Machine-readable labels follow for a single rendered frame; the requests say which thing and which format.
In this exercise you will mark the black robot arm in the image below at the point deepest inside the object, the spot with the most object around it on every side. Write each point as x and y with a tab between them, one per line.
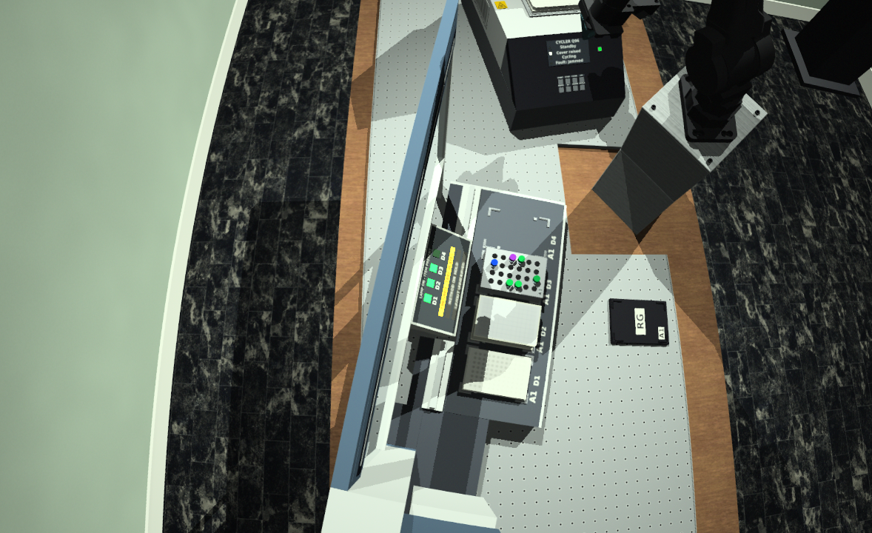
733	48

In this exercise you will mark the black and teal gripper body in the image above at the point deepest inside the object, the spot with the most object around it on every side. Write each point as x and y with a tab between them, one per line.
597	15

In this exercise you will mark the black rectangular pad with rg label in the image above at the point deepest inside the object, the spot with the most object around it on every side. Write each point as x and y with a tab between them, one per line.
638	321

